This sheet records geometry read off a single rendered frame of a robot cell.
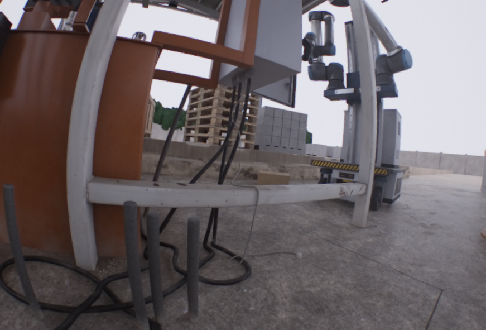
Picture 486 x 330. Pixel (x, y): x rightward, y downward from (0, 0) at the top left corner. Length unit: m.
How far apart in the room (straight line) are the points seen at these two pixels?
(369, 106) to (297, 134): 3.34
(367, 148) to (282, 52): 0.61
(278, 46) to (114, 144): 0.60
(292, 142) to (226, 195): 3.74
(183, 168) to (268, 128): 2.32
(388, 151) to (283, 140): 2.62
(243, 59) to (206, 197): 0.42
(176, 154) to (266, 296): 1.75
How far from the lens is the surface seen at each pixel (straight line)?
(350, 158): 1.89
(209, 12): 7.57
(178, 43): 0.61
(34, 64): 0.66
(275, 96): 1.27
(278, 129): 4.09
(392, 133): 1.96
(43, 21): 0.73
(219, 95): 3.02
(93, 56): 0.49
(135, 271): 0.34
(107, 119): 0.56
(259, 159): 2.41
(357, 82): 1.96
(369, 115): 1.04
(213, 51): 0.62
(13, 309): 0.54
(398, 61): 1.67
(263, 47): 0.71
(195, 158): 2.12
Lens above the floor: 0.35
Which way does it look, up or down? level
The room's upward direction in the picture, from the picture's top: 6 degrees clockwise
